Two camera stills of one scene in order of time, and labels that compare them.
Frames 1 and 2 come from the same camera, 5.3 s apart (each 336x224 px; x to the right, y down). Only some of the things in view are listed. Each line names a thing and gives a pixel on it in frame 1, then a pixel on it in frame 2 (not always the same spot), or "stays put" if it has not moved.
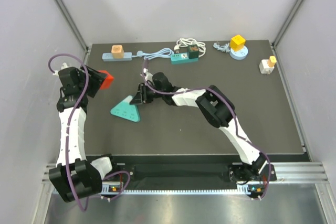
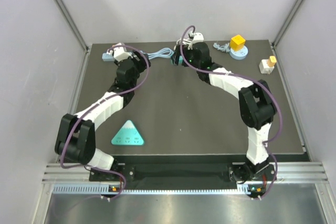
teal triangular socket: x=124 y=109 → x=128 y=135
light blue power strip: x=108 y=57 stays put
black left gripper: x=96 y=78 → x=142 y=64
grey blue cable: x=226 y=48 stays put
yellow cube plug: x=237 y=43 stays put
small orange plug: x=271 y=61 stays put
